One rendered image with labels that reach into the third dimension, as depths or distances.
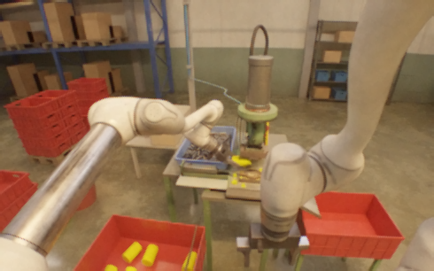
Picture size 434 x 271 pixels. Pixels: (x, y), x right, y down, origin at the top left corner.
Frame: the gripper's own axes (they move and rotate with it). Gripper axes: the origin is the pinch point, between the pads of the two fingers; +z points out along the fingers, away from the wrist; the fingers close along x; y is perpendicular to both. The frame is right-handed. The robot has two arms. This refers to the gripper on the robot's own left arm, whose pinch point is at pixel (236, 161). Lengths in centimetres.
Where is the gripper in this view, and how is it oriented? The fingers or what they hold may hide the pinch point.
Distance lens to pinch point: 136.9
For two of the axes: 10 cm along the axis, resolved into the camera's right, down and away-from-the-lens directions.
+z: 8.3, 5.4, 1.4
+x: 1.5, -4.6, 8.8
